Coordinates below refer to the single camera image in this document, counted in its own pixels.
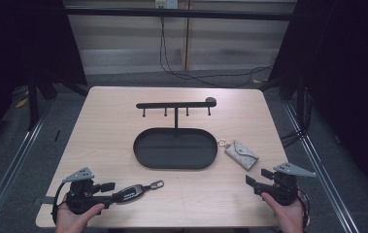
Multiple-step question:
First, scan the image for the person's right hand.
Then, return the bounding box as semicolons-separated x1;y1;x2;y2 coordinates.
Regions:
260;190;306;233

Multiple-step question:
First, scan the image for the black key stand with tray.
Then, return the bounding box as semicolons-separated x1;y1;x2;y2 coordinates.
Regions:
132;96;219;171

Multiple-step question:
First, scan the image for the dark curtain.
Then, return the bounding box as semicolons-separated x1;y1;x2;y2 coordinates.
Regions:
258;0;368;202
0;0;88;163

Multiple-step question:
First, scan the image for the metal floor rail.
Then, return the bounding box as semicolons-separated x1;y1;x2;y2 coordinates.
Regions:
283;100;361;233
0;99;55;233

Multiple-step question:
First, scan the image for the grey key pouch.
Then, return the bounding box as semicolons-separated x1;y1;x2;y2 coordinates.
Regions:
217;138;260;172

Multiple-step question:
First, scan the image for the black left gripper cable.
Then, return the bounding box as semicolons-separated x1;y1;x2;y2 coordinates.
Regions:
50;182;68;225

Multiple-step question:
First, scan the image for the black wall cable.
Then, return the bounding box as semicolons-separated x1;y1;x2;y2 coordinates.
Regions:
158;16;274;89

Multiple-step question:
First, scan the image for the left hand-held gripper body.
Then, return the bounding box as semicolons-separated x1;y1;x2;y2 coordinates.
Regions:
62;166;114;216

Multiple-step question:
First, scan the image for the black floor cable bundle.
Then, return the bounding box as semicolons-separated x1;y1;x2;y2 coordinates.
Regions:
280;86;315;149

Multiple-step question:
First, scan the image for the black car key fob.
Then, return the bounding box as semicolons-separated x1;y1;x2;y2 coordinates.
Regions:
112;180;165;205

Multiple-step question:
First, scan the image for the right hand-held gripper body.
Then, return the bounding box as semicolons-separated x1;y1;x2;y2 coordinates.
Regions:
262;162;318;207

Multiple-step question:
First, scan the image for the black horizontal frame bar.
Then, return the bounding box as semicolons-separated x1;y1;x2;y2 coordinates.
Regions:
64;7;298;22

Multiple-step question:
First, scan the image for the white wall socket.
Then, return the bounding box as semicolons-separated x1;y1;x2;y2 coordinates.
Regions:
154;0;180;10

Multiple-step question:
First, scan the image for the person's left hand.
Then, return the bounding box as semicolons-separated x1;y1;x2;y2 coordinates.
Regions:
54;193;107;233

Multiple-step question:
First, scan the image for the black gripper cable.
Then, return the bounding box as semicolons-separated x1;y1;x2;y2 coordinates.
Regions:
297;189;312;229
50;182;68;225

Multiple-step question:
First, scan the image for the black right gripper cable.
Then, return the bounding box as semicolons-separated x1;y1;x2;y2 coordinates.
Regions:
297;189;312;229

